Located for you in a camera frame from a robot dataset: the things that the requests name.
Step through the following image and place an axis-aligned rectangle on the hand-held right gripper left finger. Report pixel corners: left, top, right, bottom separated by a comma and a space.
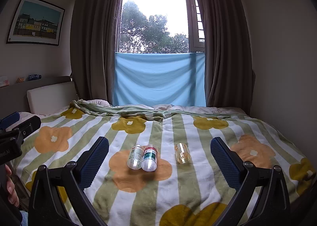
28, 136, 110, 226

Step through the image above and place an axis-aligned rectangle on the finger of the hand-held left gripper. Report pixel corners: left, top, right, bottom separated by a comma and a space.
0, 112, 21, 128
4, 115, 42, 140

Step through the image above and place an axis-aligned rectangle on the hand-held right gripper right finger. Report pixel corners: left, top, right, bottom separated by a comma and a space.
210, 137, 291, 226

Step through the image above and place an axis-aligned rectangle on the yellowish clear bottle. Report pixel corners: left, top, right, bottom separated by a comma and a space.
174, 142, 190, 164

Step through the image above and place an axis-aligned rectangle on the person's left hand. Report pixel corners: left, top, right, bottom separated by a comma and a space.
5, 164, 20, 208

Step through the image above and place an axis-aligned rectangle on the grey bed headboard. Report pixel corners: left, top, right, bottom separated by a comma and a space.
0, 75, 75, 120

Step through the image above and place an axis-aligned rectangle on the white headboard cushion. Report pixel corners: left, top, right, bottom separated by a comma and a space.
26, 82, 78, 114

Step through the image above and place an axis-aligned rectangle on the striped floral blanket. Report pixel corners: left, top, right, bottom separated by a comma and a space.
11, 99, 317, 226

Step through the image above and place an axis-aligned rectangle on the clear bottle green white label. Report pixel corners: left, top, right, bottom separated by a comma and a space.
127, 144, 145, 170

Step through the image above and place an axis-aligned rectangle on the clear bottle red teal label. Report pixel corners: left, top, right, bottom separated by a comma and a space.
141, 144, 158, 172

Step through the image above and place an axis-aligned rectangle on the framed houses picture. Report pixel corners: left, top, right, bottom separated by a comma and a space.
6, 0, 66, 47

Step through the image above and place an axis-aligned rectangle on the light blue cloth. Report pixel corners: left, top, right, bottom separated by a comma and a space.
113, 52, 207, 107

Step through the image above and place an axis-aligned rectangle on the brown curtain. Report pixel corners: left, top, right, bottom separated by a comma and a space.
70, 0, 125, 102
194, 0, 256, 114

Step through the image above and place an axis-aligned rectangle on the window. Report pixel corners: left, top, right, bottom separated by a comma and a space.
115, 0, 206, 54

